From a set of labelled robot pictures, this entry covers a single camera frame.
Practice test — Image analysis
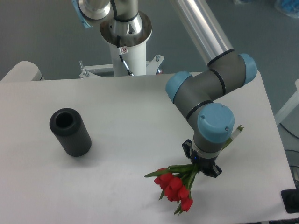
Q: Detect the white rounded furniture corner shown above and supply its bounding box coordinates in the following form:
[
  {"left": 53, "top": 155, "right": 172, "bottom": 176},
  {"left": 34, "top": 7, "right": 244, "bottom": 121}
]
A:
[{"left": 0, "top": 61, "right": 45, "bottom": 83}]

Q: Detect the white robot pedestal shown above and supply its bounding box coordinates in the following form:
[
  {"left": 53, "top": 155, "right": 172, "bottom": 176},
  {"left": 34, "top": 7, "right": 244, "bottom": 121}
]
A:
[{"left": 78, "top": 11, "right": 164, "bottom": 79}]

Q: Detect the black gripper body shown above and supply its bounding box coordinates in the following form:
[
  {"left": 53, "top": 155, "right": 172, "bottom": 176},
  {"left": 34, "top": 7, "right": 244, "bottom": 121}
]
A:
[{"left": 191, "top": 149, "right": 217, "bottom": 171}]

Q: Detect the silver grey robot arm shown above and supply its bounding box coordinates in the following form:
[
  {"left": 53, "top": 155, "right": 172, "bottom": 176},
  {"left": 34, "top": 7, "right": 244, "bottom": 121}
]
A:
[{"left": 72, "top": 0, "right": 257, "bottom": 177}]

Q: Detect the black ribbed vase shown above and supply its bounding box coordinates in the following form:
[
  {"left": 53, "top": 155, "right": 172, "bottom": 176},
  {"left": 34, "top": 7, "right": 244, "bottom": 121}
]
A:
[{"left": 49, "top": 108, "right": 92, "bottom": 157}]

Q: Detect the white frame at right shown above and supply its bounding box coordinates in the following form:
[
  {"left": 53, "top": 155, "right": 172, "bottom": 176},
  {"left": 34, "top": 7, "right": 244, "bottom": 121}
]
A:
[{"left": 274, "top": 79, "right": 299, "bottom": 126}]

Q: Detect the red tulip bouquet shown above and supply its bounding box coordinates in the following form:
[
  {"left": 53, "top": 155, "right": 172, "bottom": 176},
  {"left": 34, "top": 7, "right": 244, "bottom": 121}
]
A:
[{"left": 144, "top": 125, "right": 244, "bottom": 216}]

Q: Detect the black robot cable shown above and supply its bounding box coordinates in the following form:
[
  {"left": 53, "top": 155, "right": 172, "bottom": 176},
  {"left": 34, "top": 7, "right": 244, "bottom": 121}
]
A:
[{"left": 110, "top": 0, "right": 135, "bottom": 77}]

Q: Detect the blue plastic bag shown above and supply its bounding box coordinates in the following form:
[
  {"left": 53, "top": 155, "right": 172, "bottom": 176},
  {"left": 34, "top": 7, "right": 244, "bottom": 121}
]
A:
[{"left": 274, "top": 0, "right": 299, "bottom": 18}]

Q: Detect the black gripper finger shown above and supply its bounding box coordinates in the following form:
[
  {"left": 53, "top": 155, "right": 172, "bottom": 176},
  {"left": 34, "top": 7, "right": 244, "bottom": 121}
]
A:
[
  {"left": 182, "top": 139, "right": 192, "bottom": 159},
  {"left": 200, "top": 164, "right": 222, "bottom": 178}
]

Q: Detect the black device at table edge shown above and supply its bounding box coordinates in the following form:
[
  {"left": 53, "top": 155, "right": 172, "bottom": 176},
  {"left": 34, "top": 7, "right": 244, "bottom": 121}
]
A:
[{"left": 281, "top": 189, "right": 299, "bottom": 214}]

